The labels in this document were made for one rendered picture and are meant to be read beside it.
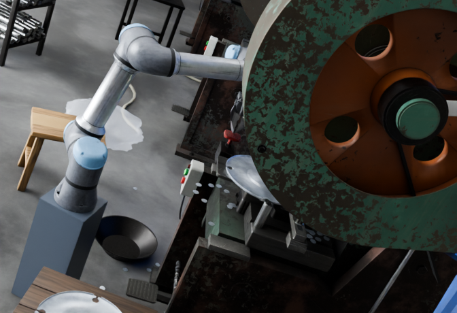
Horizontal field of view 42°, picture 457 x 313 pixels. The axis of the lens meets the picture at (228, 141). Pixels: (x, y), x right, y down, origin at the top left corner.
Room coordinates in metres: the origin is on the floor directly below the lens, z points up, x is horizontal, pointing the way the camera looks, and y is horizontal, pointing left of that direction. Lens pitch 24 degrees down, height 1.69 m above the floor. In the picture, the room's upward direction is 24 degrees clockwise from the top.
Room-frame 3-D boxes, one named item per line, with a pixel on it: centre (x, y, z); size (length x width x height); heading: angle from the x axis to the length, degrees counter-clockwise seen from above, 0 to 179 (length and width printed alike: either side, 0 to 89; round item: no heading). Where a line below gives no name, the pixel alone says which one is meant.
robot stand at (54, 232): (1.77, 0.42, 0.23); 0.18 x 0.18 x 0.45; 82
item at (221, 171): (1.85, -0.12, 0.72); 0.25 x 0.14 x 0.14; 101
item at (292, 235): (1.72, -0.32, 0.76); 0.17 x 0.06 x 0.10; 11
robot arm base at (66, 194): (1.77, 0.42, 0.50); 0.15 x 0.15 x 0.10
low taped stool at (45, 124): (2.47, 0.72, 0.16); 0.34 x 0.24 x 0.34; 117
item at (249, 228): (1.88, -0.29, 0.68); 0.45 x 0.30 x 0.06; 11
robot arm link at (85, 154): (1.77, 0.42, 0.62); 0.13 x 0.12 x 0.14; 32
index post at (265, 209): (1.69, -0.20, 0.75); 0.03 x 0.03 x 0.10; 11
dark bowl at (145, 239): (2.21, 0.25, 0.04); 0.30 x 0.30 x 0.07
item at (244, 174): (1.86, -0.17, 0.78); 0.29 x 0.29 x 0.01
